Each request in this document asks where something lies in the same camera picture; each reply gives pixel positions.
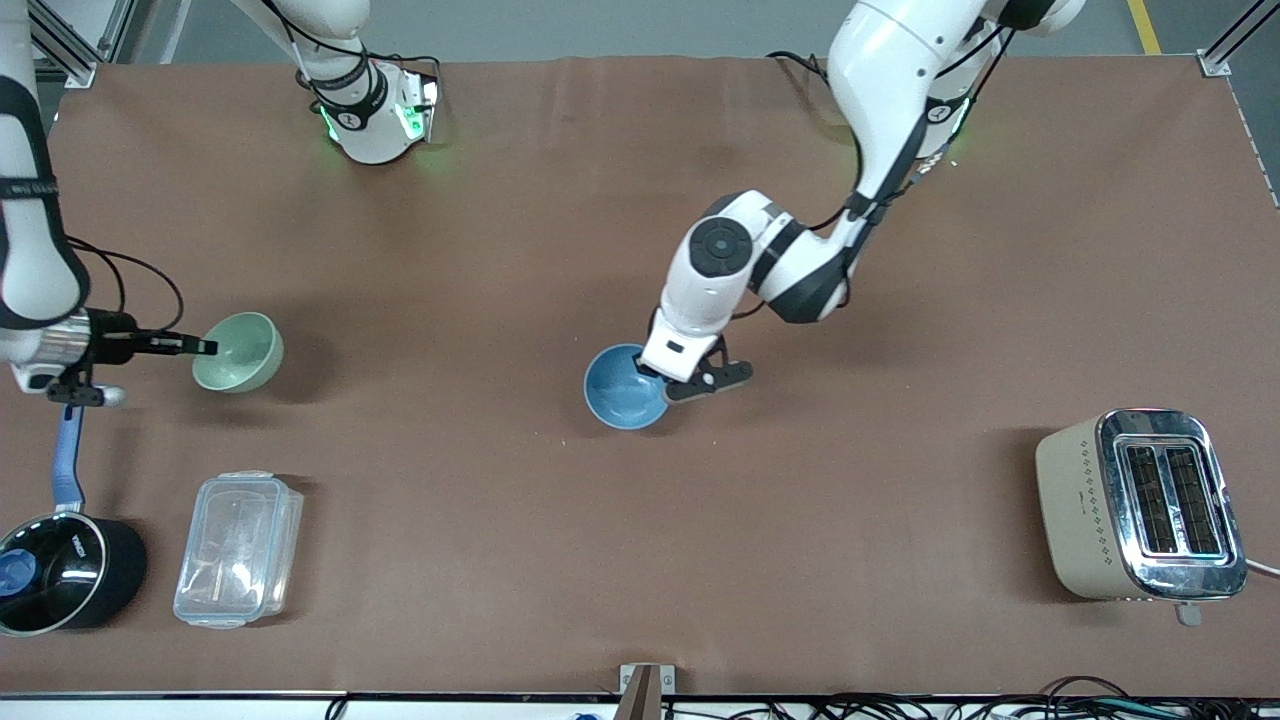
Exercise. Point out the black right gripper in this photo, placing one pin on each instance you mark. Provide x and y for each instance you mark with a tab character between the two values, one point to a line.
113	338

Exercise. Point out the blue bowl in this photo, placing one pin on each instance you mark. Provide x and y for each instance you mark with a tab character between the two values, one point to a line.
620	390

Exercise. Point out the green bowl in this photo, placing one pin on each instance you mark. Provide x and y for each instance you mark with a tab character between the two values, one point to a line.
240	352

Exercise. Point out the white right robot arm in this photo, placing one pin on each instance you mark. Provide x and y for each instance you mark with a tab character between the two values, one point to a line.
30	250

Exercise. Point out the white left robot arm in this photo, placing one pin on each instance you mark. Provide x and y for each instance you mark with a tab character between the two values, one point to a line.
900	80

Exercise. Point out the brown table cover mat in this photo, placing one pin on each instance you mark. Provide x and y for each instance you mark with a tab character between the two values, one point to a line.
500	520

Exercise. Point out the clear plastic food container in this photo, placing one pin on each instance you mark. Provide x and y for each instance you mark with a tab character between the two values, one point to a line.
238	550

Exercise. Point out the glass lid with blue knob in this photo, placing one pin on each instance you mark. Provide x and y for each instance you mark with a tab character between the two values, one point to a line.
60	570

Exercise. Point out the beige chrome toaster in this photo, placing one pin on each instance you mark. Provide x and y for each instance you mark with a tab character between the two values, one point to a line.
1140	505

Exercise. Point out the metal table edge bracket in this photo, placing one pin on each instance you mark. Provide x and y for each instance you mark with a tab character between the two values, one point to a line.
647	685

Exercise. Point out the aluminium frame profile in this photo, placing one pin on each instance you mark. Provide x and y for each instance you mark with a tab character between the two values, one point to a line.
65	50
1225	45

